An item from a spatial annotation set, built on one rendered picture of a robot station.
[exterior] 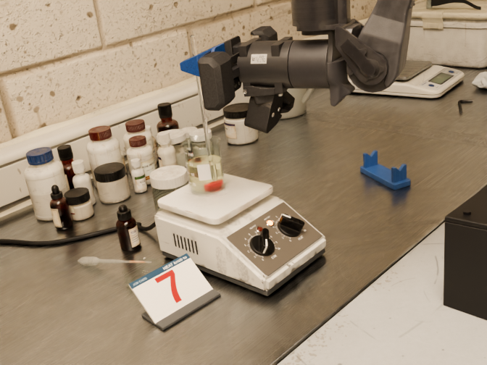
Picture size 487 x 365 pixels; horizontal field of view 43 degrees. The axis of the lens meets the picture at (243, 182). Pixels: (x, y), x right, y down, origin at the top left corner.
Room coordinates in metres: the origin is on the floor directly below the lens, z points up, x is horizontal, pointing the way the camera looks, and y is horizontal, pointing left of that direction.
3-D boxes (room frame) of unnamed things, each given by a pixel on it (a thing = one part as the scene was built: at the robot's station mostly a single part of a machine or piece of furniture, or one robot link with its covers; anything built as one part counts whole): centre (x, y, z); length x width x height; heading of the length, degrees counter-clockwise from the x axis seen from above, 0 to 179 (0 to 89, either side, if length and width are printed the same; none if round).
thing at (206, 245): (0.76, 0.02, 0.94); 0.22 x 0.13 x 0.08; 46
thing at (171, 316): (0.65, 0.10, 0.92); 0.09 x 0.06 x 0.04; 131
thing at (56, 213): (0.92, 0.30, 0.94); 0.03 x 0.03 x 0.07
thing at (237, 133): (1.24, -0.01, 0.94); 0.07 x 0.07 x 0.07
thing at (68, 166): (1.04, 0.30, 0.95); 0.04 x 0.04 x 0.10
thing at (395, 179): (0.95, -0.24, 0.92); 0.10 x 0.03 x 0.04; 21
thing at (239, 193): (0.78, 0.04, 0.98); 0.12 x 0.12 x 0.01; 46
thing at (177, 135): (1.13, 0.13, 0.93); 0.06 x 0.06 x 0.07
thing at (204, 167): (0.80, 0.05, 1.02); 0.06 x 0.05 x 0.08; 28
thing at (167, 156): (1.08, 0.13, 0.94); 0.03 x 0.03 x 0.09
